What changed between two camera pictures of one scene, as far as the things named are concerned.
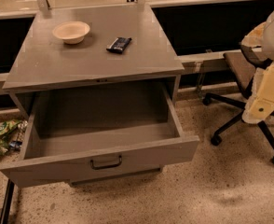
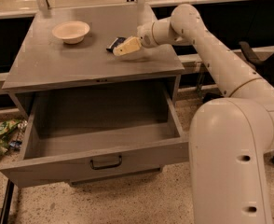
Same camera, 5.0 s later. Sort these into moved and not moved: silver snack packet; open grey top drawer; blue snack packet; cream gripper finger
Moved: cream gripper finger
Not moved: open grey top drawer; blue snack packet; silver snack packet
